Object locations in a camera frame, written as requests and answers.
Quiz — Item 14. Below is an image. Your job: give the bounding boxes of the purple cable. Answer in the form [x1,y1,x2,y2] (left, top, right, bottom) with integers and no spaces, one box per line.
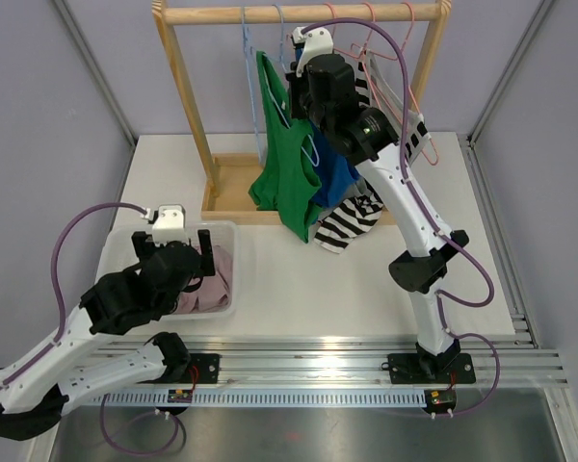
[302,17,502,415]
[0,202,148,405]

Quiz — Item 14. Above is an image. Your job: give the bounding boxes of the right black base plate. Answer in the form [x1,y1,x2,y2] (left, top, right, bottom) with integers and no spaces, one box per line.
[381,353,477,385]

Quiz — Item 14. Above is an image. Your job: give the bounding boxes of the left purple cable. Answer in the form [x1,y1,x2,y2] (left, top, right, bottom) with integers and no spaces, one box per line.
[0,202,148,405]

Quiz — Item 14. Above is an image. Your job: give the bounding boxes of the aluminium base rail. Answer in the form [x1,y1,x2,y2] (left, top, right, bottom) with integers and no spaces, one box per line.
[182,333,568,388]

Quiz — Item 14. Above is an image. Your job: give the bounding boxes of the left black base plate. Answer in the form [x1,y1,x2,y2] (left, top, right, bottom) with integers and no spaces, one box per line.
[146,353,222,385]

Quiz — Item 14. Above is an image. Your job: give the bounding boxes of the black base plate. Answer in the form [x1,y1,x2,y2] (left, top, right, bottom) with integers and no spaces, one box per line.
[381,353,477,385]
[146,353,222,385]

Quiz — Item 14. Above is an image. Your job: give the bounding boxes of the white plastic basket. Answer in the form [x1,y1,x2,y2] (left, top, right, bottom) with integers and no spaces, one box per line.
[95,221,240,321]

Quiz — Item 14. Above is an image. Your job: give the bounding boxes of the light blue wire hanger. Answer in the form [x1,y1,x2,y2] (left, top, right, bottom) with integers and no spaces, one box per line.
[240,6,264,165]

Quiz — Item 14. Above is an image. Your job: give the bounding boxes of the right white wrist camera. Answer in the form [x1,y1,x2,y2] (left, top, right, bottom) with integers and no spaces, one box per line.
[291,27,333,78]

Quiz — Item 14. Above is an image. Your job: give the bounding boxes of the white slotted cable duct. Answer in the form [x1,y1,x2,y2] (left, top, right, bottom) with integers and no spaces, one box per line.
[90,388,426,408]

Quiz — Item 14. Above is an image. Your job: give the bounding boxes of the pink hanger under striped top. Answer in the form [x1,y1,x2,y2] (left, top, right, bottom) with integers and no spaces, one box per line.
[350,0,439,167]

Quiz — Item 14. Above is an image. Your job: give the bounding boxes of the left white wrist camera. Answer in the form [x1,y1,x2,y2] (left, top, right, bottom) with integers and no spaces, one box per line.
[141,204,188,246]

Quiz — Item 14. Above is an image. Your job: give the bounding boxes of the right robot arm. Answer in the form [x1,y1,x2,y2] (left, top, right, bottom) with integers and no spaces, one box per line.
[287,50,469,381]

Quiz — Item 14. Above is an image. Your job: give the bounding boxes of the mauve tank top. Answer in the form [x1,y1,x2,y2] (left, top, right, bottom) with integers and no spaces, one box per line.
[174,245,233,315]

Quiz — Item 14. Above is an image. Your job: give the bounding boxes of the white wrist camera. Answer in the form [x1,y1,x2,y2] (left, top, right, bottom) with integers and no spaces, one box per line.
[291,27,333,78]
[141,204,188,246]

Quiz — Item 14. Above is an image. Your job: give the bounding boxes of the black white striped tank top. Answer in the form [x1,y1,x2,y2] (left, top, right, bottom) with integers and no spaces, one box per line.
[315,53,432,254]

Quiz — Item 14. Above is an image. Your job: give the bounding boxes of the wooden clothes rack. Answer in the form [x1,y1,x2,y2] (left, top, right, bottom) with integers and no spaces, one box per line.
[151,1,452,225]

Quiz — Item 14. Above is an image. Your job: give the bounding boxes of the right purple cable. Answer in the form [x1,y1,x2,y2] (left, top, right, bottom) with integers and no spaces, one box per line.
[302,17,502,415]

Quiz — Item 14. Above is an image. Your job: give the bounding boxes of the green tank top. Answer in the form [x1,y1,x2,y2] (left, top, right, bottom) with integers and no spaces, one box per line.
[249,51,322,243]

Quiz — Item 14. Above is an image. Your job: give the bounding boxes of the pink hanger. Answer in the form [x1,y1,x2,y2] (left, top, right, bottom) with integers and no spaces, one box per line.
[350,0,439,167]
[334,1,408,116]
[322,1,341,49]

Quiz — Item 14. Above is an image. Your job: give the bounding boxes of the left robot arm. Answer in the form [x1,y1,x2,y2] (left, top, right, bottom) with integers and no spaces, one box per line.
[0,229,215,441]

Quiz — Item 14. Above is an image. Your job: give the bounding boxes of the blue tank top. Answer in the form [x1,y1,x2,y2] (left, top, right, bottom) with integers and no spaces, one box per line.
[305,53,359,208]

